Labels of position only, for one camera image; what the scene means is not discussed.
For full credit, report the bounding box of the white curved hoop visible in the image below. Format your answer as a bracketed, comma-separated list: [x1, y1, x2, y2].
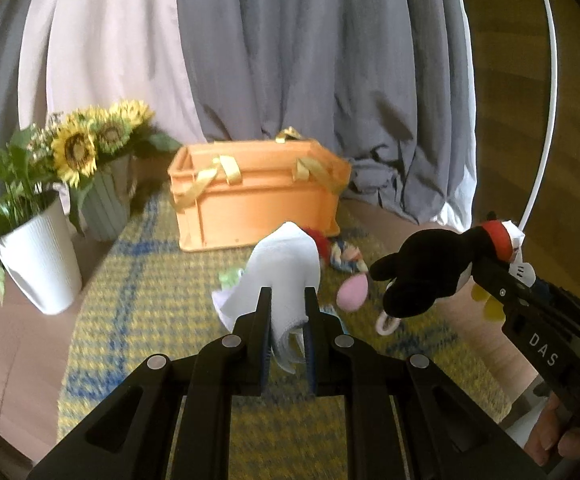
[516, 0, 559, 233]

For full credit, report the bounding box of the grey-green ribbed vase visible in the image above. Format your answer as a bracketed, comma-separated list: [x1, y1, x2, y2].
[82, 155, 134, 242]

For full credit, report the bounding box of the green frog plush toy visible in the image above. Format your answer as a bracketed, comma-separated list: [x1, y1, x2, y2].
[218, 268, 244, 290]

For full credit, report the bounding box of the red fluffy plush toy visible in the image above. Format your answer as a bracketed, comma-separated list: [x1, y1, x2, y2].
[303, 228, 331, 266]

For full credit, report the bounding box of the yellow blue woven mat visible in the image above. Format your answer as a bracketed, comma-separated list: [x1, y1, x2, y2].
[57, 192, 511, 479]

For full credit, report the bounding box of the person's right hand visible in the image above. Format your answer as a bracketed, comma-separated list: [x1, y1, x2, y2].
[524, 392, 580, 466]

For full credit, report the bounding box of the grey draped curtain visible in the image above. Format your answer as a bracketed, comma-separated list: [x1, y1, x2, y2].
[0, 0, 476, 231]

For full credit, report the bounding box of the pink soft ball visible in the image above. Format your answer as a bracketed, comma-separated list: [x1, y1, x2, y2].
[336, 273, 369, 312]

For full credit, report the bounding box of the orange plastic crate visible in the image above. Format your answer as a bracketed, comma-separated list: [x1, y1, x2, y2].
[168, 127, 352, 252]

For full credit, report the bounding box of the green leafy plant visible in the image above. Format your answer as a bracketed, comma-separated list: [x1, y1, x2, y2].
[0, 125, 57, 297]

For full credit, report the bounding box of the white ribbed plant pot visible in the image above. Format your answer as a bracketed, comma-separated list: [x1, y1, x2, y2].
[0, 191, 83, 315]

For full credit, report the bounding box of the white cloth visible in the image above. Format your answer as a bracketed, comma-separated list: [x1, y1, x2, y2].
[215, 222, 322, 374]

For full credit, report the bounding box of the black penguin plush toy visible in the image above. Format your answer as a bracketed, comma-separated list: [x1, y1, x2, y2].
[369, 218, 536, 320]

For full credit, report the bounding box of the yellow sunflower bouquet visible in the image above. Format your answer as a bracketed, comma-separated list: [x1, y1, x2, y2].
[28, 99, 180, 233]

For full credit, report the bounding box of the white draped curtain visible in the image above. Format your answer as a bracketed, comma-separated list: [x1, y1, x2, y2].
[18, 0, 205, 144]

